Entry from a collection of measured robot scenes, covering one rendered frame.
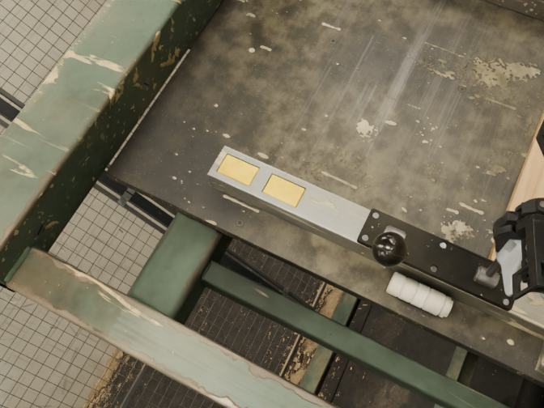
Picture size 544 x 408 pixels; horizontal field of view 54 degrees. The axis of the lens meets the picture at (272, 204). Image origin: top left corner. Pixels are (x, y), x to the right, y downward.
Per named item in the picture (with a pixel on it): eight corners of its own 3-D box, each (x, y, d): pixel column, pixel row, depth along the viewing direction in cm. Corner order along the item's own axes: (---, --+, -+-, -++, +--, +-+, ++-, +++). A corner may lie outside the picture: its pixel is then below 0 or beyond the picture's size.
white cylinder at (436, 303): (384, 294, 70) (442, 321, 69) (388, 288, 68) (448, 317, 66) (393, 274, 71) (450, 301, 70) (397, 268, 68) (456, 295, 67)
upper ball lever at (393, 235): (401, 254, 69) (398, 276, 56) (374, 242, 70) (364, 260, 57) (414, 227, 68) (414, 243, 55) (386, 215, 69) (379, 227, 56)
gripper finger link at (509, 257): (480, 305, 58) (513, 282, 49) (479, 252, 60) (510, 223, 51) (511, 308, 57) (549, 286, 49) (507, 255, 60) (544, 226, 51)
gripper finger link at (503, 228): (481, 250, 55) (513, 219, 47) (480, 236, 56) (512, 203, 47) (529, 255, 55) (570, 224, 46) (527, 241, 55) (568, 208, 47)
